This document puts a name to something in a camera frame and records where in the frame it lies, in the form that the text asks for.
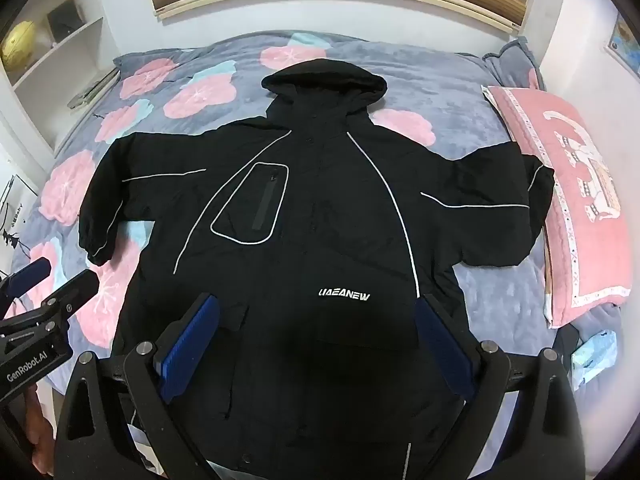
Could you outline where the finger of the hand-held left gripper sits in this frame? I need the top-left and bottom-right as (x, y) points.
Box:
(0, 257), (54, 318)
(0, 269), (101, 337)

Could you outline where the pink folded quilt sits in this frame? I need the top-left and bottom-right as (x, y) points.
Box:
(481, 85), (635, 330)

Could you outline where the grey floral blanket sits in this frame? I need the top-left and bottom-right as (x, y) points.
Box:
(0, 30), (626, 480)

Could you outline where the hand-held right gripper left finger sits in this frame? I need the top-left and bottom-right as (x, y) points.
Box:
(52, 292), (221, 480)

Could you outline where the light blue packet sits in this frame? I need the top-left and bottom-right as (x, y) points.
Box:
(570, 329), (619, 391)

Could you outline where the white shelf unit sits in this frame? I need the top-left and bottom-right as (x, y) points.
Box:
(0, 0), (122, 161)

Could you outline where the person's left forearm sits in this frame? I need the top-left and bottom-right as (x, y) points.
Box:
(24, 390), (56, 477)

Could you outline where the wall map poster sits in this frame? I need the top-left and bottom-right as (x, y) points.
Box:
(606, 10), (640, 77)

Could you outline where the dark box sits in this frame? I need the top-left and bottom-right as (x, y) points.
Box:
(46, 0), (84, 41)

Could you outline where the black wall sticker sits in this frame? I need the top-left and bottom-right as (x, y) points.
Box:
(0, 175), (27, 252)

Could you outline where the yellow ball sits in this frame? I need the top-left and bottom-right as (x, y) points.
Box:
(0, 21), (39, 73)

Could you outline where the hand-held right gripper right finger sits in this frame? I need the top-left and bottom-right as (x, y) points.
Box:
(414, 294), (587, 480)

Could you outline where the grey pillow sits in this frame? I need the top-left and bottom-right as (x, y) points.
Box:
(482, 37), (547, 111)

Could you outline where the black hooded jacket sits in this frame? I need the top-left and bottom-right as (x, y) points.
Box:
(77, 58), (556, 480)

